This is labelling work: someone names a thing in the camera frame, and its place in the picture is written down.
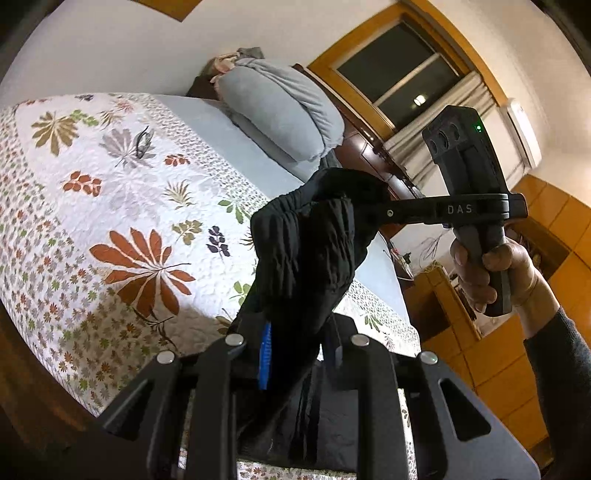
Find white air conditioner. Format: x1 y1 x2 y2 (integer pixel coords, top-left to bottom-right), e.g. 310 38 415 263
503 98 542 169

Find person's right forearm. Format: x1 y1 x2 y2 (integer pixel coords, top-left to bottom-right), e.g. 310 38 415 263
523 307 591 480

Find person's right hand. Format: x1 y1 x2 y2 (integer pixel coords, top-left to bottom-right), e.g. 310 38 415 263
450 239 548 320

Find black quilted pants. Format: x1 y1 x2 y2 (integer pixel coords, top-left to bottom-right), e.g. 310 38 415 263
233 167 393 462

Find grey folded duvet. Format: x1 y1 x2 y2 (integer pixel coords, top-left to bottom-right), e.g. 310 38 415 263
217 58 346 163

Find dark wooden headboard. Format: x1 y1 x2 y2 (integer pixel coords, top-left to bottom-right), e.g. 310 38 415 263
293 64 426 204

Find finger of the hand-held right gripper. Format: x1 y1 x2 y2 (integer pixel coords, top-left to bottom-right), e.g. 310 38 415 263
374 194 439 223

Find black eyeglasses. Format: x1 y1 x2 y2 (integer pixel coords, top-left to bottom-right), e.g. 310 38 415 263
133 128 156 158

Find pink patterned pillow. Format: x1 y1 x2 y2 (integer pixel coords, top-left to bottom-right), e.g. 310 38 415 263
202 50 266 89

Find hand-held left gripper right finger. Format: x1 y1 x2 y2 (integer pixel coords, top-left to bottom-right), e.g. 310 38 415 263
323 316 541 480

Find wooden nightstand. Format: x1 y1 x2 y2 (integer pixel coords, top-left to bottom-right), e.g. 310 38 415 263
389 244 417 289
411 267 482 343

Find beige curtain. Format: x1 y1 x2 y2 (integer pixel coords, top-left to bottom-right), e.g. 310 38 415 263
383 76 502 184

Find floral quilt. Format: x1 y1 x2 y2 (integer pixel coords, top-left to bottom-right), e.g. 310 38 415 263
0 92 421 480

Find wooden framed side window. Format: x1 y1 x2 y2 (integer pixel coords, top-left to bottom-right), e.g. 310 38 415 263
136 0 204 22

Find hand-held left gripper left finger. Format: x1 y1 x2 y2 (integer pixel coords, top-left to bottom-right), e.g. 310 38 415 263
98 323 274 480

